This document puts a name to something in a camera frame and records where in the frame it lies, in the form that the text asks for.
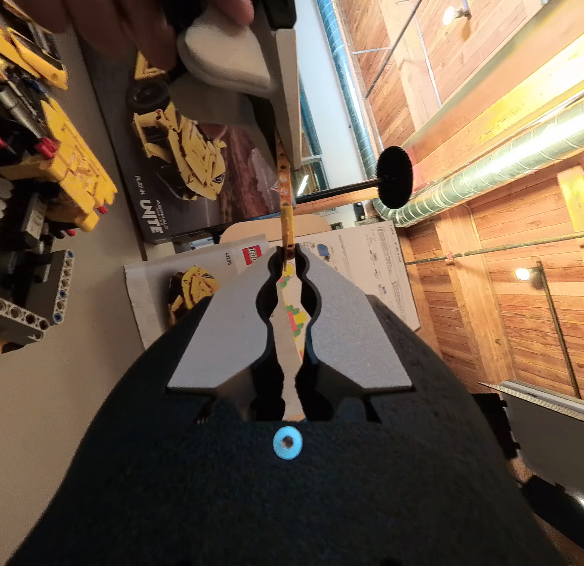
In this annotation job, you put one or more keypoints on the yellow brick beam assembly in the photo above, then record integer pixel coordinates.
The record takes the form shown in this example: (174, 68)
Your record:
(285, 187)

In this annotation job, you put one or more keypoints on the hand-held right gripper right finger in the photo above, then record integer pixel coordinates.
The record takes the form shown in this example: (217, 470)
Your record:
(360, 342)

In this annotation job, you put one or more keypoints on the grey desk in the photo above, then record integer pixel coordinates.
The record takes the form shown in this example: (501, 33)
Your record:
(68, 415)

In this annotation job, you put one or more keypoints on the partly built toy car model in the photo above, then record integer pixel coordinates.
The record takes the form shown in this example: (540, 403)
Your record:
(68, 155)

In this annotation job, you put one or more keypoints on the black rod with round disc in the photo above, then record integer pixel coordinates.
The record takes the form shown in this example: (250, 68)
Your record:
(394, 176)

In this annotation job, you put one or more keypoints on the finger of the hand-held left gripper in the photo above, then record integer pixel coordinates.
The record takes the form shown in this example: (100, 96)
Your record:
(288, 101)
(219, 103)

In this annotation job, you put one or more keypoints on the silver ventilation duct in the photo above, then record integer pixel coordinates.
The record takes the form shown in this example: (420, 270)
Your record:
(502, 164)

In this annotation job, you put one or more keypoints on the instruction booklet with yellow car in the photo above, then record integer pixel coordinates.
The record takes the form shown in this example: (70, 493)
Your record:
(146, 292)

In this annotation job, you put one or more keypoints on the dark toy car box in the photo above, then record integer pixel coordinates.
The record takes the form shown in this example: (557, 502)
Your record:
(150, 201)

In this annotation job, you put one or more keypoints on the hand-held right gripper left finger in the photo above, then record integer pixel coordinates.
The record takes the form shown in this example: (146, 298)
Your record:
(219, 342)

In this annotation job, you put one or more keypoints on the ceiling spot lamp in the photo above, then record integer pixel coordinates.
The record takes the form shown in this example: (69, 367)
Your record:
(523, 274)
(449, 14)

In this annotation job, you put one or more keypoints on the person's left hand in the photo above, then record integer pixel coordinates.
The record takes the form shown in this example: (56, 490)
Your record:
(114, 5)

